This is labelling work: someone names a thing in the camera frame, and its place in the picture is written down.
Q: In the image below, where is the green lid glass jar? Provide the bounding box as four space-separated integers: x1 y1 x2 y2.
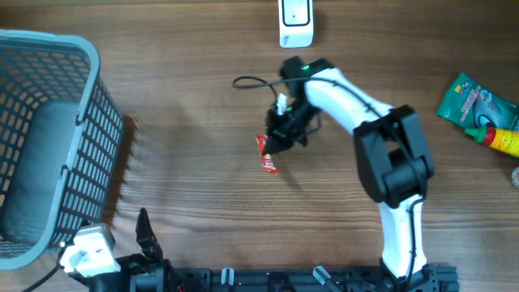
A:
511 167 519 188

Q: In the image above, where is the red snack bar wrapper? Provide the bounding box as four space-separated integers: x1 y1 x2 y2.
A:
255 134 278 174

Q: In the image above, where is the white barcode scanner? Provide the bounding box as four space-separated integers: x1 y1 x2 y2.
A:
278 0 314 49

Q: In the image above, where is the black left camera cable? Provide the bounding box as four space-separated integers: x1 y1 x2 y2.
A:
19 247 66 292

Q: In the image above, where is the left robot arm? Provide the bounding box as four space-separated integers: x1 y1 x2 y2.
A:
87 208 185 292

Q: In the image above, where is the red yellow sauce bottle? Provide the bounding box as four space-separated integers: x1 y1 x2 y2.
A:
464 127 519 157

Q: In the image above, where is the green 3M product pack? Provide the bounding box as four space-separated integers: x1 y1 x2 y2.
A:
436 72 518 131

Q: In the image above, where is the grey plastic shopping basket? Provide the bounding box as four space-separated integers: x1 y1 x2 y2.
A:
1 30 124 271

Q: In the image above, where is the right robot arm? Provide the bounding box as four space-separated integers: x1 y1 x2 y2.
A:
263 57 434 290

